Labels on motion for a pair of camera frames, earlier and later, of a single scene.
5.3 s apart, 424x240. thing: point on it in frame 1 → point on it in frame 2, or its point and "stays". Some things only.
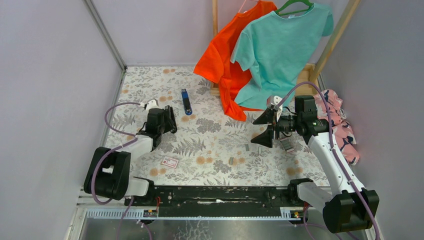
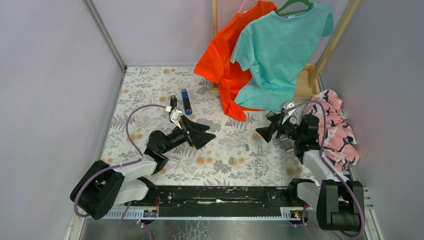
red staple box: (170, 162) stays
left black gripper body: (164, 128) → (185, 128)
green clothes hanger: (307, 2) stays
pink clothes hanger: (246, 11) stays
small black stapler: (170, 118) → (173, 101)
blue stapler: (186, 102) stays
